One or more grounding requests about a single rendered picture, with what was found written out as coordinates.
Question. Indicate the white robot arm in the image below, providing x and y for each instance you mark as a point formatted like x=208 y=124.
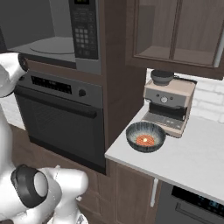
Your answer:
x=67 y=183

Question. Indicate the dark striped bowl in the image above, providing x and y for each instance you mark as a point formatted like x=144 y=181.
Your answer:
x=134 y=134

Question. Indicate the round orange waffle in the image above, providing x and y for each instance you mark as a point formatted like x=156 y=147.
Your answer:
x=145 y=140

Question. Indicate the grey microwave oven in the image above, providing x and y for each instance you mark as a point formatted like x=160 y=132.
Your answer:
x=87 y=62

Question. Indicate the black oven door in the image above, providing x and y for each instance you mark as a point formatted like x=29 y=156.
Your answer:
x=58 y=131

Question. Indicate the brown base cabinet door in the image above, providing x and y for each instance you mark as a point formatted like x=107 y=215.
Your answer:
x=131 y=195

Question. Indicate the round microwave turntable plate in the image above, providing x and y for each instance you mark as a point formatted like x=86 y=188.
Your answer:
x=52 y=46

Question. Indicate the tall brown oven cabinet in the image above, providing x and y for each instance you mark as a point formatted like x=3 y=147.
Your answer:
x=122 y=87

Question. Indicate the black built-in oven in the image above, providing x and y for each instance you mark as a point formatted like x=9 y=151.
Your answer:
x=90 y=87

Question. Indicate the black oven knob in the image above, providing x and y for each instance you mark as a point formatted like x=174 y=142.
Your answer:
x=82 y=92

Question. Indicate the beige coffee machine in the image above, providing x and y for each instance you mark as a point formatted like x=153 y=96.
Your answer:
x=178 y=93

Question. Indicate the dark grey dishwasher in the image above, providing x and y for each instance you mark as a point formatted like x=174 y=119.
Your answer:
x=166 y=210

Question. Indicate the brown glass-front wall cabinet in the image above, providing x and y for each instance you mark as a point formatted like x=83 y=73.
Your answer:
x=175 y=62

